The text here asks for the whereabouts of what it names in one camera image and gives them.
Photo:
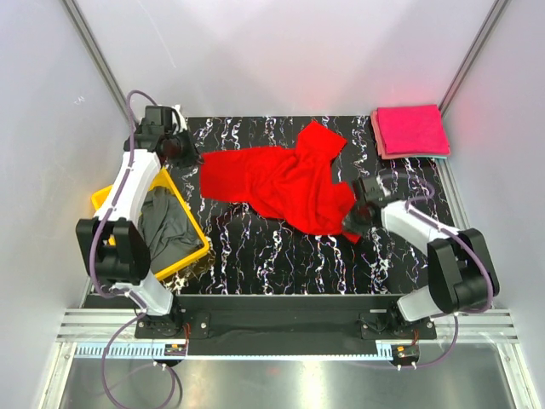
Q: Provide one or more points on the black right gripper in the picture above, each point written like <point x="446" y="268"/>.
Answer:
<point x="351" y="226"/>

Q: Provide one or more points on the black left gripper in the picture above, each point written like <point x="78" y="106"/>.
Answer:
<point x="192" y="156"/>

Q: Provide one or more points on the red t-shirt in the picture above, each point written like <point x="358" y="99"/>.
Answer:
<point x="294" y="184"/>

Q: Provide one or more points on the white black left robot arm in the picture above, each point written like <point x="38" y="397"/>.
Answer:
<point x="149" y="294"/>

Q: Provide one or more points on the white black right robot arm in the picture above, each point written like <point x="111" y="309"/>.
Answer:
<point x="461" y="277"/>

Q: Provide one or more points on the folded teal t-shirt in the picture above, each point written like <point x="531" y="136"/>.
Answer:
<point x="433" y="157"/>

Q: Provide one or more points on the yellow plastic bin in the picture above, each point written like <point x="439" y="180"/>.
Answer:
<point x="111" y="244"/>

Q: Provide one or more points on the folded salmon pink t-shirt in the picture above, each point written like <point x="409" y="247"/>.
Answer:
<point x="380" y="144"/>

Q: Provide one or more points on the grey t-shirt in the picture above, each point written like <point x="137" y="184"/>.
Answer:
<point x="166" y="229"/>

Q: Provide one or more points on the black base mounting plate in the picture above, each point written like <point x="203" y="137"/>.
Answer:
<point x="360" y="303"/>

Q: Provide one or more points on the left aluminium corner post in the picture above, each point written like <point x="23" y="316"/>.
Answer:
<point x="95" y="53"/>

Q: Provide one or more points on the aluminium corner post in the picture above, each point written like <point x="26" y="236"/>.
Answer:
<point x="481" y="38"/>
<point x="95" y="53"/>

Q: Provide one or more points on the white slotted cable duct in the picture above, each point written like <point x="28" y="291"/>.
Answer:
<point x="203" y="351"/>

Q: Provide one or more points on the right aluminium corner post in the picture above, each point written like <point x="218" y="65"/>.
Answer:
<point x="481" y="38"/>

